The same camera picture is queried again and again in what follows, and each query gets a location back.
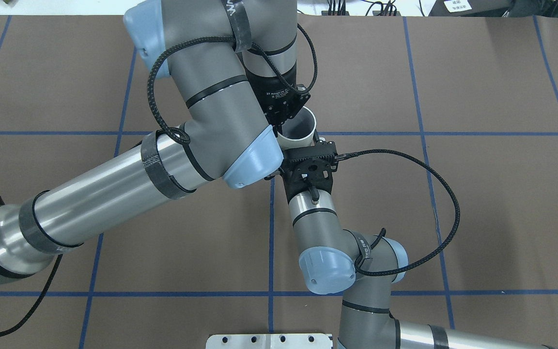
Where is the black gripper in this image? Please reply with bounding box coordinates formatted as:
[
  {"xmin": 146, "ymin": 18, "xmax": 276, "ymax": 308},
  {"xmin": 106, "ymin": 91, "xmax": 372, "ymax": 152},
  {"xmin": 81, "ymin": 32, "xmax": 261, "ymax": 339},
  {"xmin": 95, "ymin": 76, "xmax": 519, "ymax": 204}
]
[
  {"xmin": 279, "ymin": 141, "xmax": 338, "ymax": 201},
  {"xmin": 252, "ymin": 74, "xmax": 310, "ymax": 127}
]

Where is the white mug grey inside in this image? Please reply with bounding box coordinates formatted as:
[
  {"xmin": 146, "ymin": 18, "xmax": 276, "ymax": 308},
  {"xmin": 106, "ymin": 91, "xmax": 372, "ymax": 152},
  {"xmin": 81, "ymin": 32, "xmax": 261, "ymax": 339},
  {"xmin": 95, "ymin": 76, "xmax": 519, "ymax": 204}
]
[{"xmin": 277, "ymin": 106, "xmax": 317, "ymax": 150}]

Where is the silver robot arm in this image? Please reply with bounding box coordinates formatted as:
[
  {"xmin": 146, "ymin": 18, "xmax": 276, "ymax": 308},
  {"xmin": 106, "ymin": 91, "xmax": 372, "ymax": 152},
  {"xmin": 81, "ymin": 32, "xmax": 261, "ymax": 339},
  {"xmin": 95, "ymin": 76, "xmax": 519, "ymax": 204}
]
[
  {"xmin": 0, "ymin": 0, "xmax": 310, "ymax": 285},
  {"xmin": 279, "ymin": 141, "xmax": 537, "ymax": 349}
]

